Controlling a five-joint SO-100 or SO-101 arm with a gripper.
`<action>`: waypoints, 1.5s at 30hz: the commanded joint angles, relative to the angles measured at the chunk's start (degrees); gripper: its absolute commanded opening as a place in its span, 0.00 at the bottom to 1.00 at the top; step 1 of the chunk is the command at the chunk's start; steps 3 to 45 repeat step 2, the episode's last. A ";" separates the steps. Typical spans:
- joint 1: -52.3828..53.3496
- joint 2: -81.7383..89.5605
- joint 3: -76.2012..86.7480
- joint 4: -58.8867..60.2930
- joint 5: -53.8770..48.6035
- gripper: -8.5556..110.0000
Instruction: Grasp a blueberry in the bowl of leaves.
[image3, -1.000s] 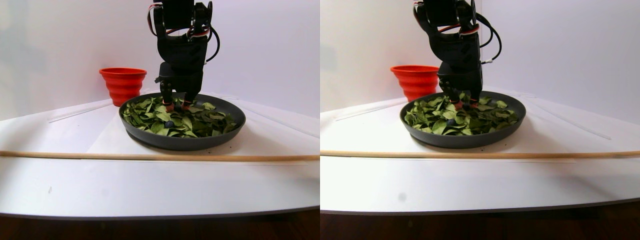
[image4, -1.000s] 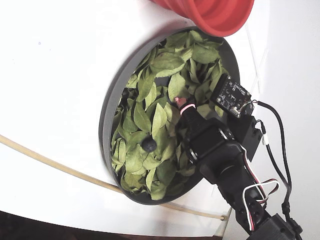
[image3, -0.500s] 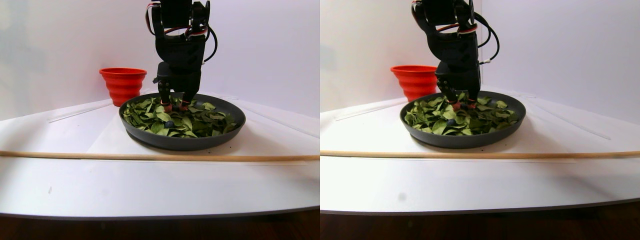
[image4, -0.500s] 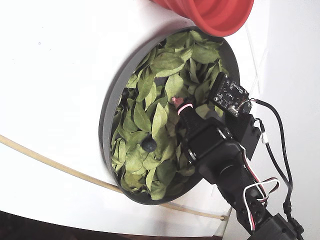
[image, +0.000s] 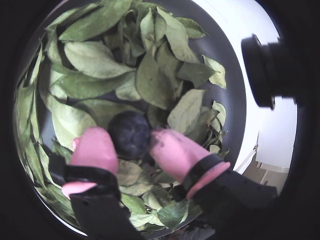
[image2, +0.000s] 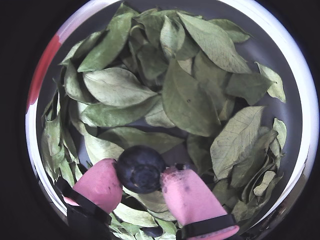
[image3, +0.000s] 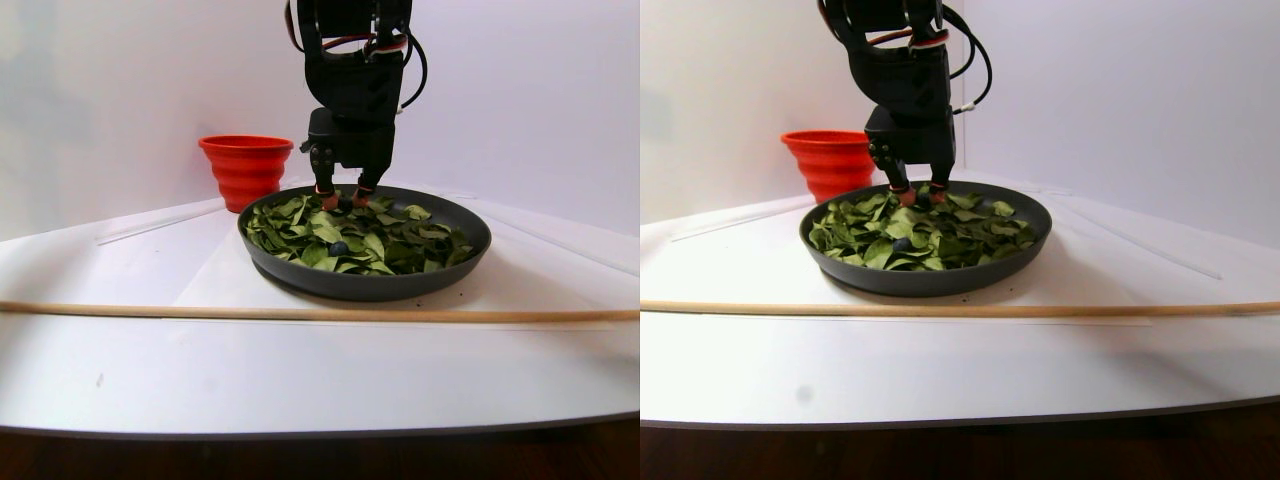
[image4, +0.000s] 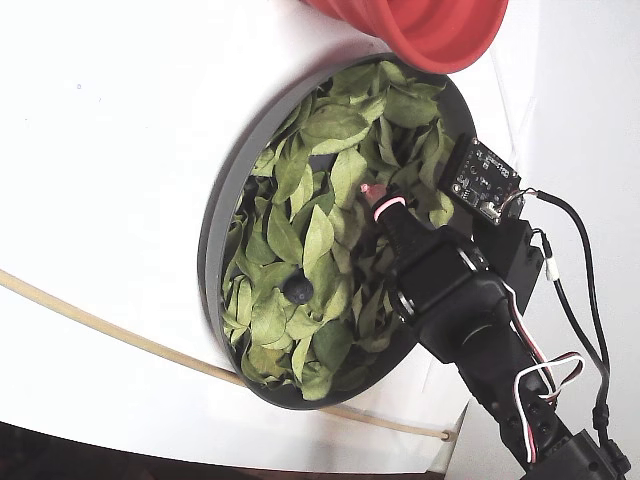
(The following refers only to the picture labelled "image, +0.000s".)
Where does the gripper finger with pink tip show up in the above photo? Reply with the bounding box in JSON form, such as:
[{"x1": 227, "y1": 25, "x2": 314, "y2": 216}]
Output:
[
  {"x1": 149, "y1": 127, "x2": 279, "y2": 226},
  {"x1": 48, "y1": 126, "x2": 146, "y2": 240}
]

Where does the dark blueberry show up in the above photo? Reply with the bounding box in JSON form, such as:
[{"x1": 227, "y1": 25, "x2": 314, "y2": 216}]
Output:
[{"x1": 107, "y1": 111, "x2": 152, "y2": 160}]

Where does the dark grey round bowl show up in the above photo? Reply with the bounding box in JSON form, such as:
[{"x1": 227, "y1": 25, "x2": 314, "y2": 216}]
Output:
[{"x1": 12, "y1": 0, "x2": 249, "y2": 237}]

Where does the pile of green leaves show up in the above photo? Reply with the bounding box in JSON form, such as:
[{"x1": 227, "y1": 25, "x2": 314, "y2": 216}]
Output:
[{"x1": 13, "y1": 0, "x2": 228, "y2": 232}]

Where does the brown cardboard box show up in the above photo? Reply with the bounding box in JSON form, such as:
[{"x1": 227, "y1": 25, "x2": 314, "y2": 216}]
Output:
[{"x1": 242, "y1": 159, "x2": 291, "y2": 187}]

